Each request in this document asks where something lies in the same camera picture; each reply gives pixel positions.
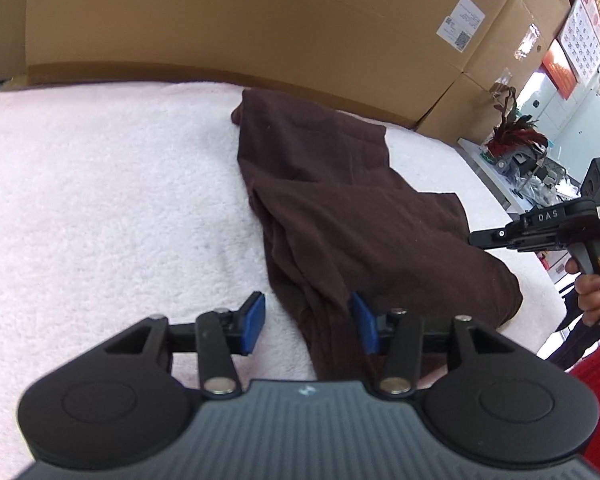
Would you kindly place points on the grey metal clamp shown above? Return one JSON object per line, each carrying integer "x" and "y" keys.
{"x": 505, "y": 162}

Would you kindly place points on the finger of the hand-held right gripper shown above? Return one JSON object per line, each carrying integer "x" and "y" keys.
{"x": 490, "y": 237}

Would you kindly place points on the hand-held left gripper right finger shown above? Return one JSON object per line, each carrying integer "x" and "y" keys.
{"x": 364, "y": 322}

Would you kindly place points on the person's right hand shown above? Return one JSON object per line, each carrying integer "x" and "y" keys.
{"x": 592, "y": 290}

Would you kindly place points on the dark brown polo shirt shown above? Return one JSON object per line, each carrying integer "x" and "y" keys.
{"x": 360, "y": 220}

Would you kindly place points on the clear plastic bag pile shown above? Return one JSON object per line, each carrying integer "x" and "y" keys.
{"x": 545, "y": 180}

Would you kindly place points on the cardboard box with tape marks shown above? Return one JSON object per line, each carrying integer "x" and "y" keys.
{"x": 520, "y": 30}

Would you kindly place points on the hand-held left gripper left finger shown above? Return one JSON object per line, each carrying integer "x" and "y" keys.
{"x": 252, "y": 322}

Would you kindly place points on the plain white shipping label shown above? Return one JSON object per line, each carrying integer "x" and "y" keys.
{"x": 467, "y": 15}

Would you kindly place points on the plain cardboard box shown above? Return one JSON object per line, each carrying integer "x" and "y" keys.
{"x": 460, "y": 110}

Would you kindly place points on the white side table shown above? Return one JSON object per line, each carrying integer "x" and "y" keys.
{"x": 495, "y": 175}

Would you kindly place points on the red wall calendar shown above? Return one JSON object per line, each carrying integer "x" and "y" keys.
{"x": 580, "y": 25}

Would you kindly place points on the red black feather ornament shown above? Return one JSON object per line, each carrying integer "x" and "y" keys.
{"x": 512, "y": 132}

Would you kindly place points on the white label with square code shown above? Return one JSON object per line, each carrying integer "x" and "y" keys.
{"x": 455, "y": 35}

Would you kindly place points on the large cardboard box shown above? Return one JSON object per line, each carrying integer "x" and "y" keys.
{"x": 255, "y": 25}

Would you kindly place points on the white terry towel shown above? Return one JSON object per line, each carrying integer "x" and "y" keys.
{"x": 105, "y": 210}

